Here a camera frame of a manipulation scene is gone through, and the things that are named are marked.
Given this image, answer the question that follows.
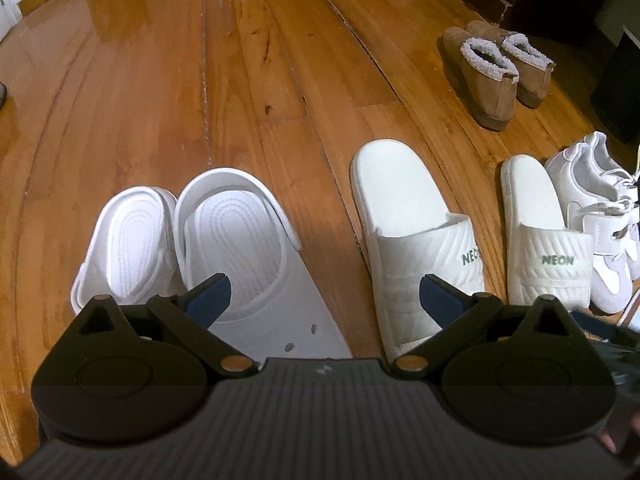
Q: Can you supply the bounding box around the white clog with charms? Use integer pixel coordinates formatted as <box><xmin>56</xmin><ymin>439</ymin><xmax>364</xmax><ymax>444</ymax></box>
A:
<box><xmin>172</xmin><ymin>168</ymin><xmax>352</xmax><ymax>363</ymax></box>

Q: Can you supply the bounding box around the white lace sneaker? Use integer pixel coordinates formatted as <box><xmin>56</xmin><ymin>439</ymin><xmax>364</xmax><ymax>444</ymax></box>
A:
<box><xmin>582</xmin><ymin>131</ymin><xmax>639</xmax><ymax>281</ymax></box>
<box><xmin>546</xmin><ymin>141</ymin><xmax>634</xmax><ymax>314</ymax></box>

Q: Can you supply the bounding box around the tan fleece boot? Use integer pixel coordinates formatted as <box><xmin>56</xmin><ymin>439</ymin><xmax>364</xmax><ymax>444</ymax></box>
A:
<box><xmin>466</xmin><ymin>21</ymin><xmax>556</xmax><ymax>108</ymax></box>
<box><xmin>442</xmin><ymin>27</ymin><xmax>520</xmax><ymax>131</ymax></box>

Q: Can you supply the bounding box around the person's right hand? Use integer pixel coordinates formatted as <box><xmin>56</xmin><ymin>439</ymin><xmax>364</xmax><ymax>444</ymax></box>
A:
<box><xmin>599</xmin><ymin>399</ymin><xmax>639</xmax><ymax>455</ymax></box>

